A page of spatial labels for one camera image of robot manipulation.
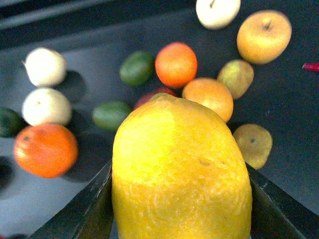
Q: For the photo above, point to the orange persimmon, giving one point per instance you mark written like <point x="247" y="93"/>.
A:
<point x="46" y="150"/>

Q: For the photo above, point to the small yellow green fruit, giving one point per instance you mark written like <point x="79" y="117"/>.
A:
<point x="237" y="76"/>

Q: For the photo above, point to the brownish yellow fruit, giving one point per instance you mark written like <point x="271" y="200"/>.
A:
<point x="255" y="143"/>

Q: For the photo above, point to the orange front tray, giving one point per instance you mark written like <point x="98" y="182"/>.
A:
<point x="211" y="94"/>

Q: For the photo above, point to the red chili pepper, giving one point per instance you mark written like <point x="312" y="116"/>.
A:
<point x="314" y="67"/>

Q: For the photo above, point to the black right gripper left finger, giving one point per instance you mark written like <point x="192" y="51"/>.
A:
<point x="89" y="215"/>

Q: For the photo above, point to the white round pear left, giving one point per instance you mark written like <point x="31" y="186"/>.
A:
<point x="46" y="105"/>

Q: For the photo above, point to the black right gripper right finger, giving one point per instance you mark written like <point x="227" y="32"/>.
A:
<point x="277" y="215"/>

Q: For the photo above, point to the white onion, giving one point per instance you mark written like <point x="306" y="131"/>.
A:
<point x="45" y="67"/>

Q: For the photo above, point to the dark green avocado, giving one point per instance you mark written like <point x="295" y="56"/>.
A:
<point x="11" y="123"/>

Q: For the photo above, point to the yellow apple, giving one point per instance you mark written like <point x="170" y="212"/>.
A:
<point x="264" y="36"/>

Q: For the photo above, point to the white round pear with stem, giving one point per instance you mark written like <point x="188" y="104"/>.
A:
<point x="217" y="14"/>

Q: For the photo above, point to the large yellow lemon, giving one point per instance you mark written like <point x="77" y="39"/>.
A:
<point x="178" y="173"/>

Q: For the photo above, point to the tangerine front tray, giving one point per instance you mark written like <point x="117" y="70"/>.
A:
<point x="176" y="65"/>

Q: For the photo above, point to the green lime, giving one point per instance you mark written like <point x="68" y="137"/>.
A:
<point x="137" y="68"/>
<point x="109" y="115"/>

